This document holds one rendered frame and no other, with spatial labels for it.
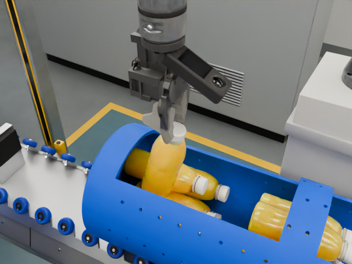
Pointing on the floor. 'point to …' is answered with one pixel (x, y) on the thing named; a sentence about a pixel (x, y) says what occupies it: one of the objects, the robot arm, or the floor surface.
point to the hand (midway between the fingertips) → (175, 132)
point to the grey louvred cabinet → (202, 50)
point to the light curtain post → (35, 69)
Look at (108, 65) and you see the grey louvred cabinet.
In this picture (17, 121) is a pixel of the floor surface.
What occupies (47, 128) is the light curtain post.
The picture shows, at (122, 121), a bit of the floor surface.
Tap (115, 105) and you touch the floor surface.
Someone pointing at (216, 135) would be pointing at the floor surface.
